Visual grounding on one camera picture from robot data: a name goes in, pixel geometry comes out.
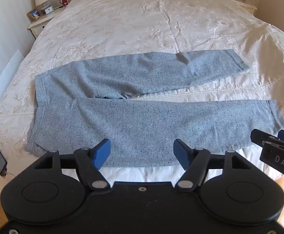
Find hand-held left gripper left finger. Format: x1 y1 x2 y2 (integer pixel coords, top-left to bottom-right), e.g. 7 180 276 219
32 139 112 192

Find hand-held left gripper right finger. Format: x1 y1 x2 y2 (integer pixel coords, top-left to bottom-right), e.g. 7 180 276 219
173 139 252 192

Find grey speckled pants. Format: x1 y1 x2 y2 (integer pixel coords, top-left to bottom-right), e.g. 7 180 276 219
24 49 284 168

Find white embroidered bedspread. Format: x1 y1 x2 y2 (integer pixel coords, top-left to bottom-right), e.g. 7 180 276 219
0 0 284 195

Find cream nightstand with knob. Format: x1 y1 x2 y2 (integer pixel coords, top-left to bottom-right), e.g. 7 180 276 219
27 4 67 39

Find wooden photo frame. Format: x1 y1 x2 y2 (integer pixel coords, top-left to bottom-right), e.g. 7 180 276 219
26 8 45 21

